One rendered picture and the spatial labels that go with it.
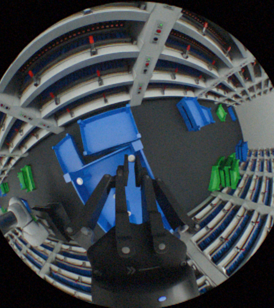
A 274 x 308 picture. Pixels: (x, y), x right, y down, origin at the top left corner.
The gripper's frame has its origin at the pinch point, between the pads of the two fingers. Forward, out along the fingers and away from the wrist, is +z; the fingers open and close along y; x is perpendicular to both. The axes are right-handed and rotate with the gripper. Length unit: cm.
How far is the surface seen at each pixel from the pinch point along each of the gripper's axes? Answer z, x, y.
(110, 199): 3.0, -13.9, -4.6
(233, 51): 5, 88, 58
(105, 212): 0.6, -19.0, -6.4
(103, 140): 33.9, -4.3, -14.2
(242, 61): 2, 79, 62
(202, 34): 4, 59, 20
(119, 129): 37.0, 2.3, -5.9
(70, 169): 39, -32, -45
